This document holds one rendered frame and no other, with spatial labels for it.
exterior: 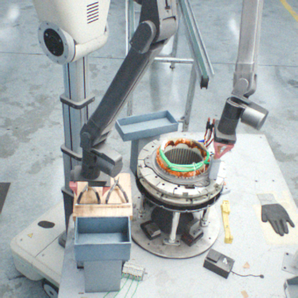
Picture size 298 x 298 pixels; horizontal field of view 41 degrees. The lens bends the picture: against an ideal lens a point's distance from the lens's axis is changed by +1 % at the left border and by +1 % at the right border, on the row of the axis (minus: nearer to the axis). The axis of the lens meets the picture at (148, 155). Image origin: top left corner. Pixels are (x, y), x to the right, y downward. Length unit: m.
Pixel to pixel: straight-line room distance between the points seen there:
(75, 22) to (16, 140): 2.10
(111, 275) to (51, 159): 1.88
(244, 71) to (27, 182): 2.08
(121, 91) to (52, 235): 1.41
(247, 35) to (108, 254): 0.77
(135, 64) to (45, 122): 2.61
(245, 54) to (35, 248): 1.51
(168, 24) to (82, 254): 0.71
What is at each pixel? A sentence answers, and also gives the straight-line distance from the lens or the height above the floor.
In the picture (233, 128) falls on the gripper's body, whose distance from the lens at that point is 1.26.
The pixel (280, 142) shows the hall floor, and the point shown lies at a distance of 3.62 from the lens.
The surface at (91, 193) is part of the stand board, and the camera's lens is 1.35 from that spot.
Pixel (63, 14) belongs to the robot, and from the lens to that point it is 1.35.
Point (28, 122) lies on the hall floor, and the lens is 3.55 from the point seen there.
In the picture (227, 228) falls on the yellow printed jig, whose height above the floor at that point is 0.79.
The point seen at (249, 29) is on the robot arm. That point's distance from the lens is 1.25.
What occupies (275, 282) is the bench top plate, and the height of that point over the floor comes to 0.78.
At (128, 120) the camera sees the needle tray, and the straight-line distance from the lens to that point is 1.71.
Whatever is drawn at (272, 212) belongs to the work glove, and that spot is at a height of 0.80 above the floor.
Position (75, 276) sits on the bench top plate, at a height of 0.78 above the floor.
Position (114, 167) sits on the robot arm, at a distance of 1.14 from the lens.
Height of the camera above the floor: 2.03
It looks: 40 degrees down
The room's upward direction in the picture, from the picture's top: 6 degrees clockwise
